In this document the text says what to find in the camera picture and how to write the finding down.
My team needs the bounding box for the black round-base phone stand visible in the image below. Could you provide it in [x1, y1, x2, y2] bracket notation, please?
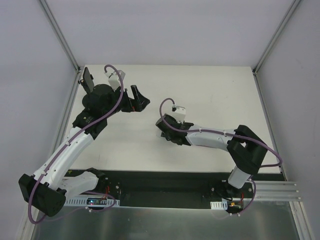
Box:
[79, 73, 96, 108]

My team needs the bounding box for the black smartphone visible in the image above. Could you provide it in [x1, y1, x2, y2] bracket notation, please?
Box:
[80, 67, 95, 94]

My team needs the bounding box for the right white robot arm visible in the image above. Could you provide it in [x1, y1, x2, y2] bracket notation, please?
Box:
[155, 114, 267, 198]

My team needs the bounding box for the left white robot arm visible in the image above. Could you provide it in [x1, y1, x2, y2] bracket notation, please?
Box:
[18, 84, 150, 217]

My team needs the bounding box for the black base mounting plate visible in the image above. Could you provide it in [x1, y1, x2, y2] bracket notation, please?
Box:
[74, 169, 286, 209]

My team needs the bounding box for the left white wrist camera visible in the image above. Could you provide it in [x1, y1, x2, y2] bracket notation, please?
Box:
[104, 71, 121, 91]

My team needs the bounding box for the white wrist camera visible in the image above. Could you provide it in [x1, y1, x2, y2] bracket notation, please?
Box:
[104, 71, 121, 91]
[171, 105, 187, 124]

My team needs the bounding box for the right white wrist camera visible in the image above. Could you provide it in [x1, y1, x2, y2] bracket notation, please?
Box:
[171, 105, 187, 124]

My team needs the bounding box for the left aluminium frame post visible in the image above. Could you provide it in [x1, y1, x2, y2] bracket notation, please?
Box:
[37, 0, 81, 73]

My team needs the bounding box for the aluminium frame post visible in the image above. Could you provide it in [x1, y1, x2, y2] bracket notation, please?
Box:
[37, 0, 81, 73]
[251, 0, 303, 75]

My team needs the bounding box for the left white cable duct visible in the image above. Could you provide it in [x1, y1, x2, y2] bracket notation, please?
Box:
[64, 196, 120, 208]

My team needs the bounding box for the white cable duct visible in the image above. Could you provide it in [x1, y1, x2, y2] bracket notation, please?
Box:
[64, 196, 120, 208]
[210, 201, 228, 211]

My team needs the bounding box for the right white cable duct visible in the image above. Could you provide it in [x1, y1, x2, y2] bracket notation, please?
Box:
[210, 201, 228, 211]

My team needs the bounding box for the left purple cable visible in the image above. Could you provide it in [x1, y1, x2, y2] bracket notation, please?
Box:
[27, 64, 125, 225]

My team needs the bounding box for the right aluminium frame post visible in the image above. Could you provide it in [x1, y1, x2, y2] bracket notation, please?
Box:
[251, 0, 303, 75]

